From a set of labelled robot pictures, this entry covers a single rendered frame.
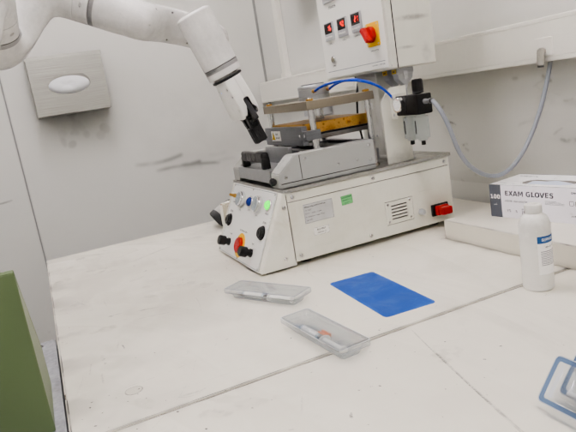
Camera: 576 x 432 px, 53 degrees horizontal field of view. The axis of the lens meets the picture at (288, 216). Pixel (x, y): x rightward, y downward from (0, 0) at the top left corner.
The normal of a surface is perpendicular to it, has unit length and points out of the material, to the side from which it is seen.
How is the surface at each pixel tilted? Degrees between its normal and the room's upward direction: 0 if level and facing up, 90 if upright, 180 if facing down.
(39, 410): 90
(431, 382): 0
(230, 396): 0
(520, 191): 87
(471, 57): 90
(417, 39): 90
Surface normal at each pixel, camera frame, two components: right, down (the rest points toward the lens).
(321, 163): 0.40, 0.12
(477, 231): -0.90, 0.22
